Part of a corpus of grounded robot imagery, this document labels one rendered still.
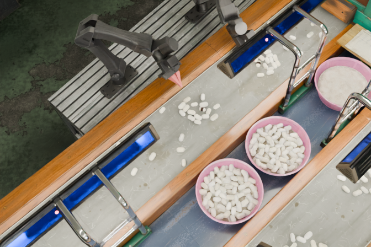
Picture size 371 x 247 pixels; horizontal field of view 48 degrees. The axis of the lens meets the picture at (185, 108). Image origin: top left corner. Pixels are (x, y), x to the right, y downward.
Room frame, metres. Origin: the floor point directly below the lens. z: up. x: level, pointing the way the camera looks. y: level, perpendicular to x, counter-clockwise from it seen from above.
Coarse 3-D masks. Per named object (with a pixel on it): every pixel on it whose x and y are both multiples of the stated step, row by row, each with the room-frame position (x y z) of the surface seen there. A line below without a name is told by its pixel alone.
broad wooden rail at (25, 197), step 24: (264, 0) 1.45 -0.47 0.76; (288, 0) 1.44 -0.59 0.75; (216, 48) 1.19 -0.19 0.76; (192, 72) 1.08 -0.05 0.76; (144, 96) 0.98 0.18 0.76; (168, 96) 0.97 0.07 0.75; (120, 120) 0.88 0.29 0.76; (72, 144) 0.79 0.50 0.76; (96, 144) 0.78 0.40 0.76; (48, 168) 0.70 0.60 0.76; (72, 168) 0.69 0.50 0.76; (24, 192) 0.61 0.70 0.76; (48, 192) 0.60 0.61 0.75; (0, 216) 0.53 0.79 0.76
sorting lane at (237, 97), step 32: (256, 32) 1.27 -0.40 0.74; (288, 32) 1.24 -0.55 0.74; (320, 32) 1.22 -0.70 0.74; (288, 64) 1.06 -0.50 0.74; (192, 96) 0.96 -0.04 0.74; (224, 96) 0.94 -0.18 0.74; (256, 96) 0.91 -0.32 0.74; (160, 128) 0.82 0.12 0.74; (192, 128) 0.80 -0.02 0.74; (224, 128) 0.78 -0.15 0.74; (96, 160) 0.72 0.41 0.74; (160, 160) 0.67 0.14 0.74; (192, 160) 0.65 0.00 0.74; (96, 192) 0.58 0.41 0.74; (128, 192) 0.56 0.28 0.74; (64, 224) 0.46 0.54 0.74; (96, 224) 0.45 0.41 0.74
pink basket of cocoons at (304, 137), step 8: (264, 120) 0.78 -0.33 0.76; (272, 120) 0.78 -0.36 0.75; (280, 120) 0.77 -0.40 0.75; (288, 120) 0.76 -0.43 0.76; (256, 128) 0.76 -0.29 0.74; (296, 128) 0.73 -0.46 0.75; (248, 136) 0.72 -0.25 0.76; (304, 136) 0.69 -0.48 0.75; (248, 144) 0.69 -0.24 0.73; (304, 144) 0.66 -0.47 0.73; (248, 152) 0.65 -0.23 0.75; (304, 152) 0.63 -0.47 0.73; (304, 160) 0.58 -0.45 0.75
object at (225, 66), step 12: (300, 0) 1.11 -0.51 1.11; (312, 0) 1.12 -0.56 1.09; (324, 0) 1.14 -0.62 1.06; (288, 12) 1.06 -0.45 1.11; (276, 24) 1.01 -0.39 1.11; (288, 24) 1.03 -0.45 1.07; (252, 36) 1.00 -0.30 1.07; (264, 36) 0.97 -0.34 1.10; (240, 48) 0.92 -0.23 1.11; (252, 48) 0.93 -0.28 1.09; (264, 48) 0.94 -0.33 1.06; (228, 60) 0.88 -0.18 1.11; (240, 60) 0.89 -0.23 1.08; (252, 60) 0.90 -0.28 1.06; (228, 72) 0.85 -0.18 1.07
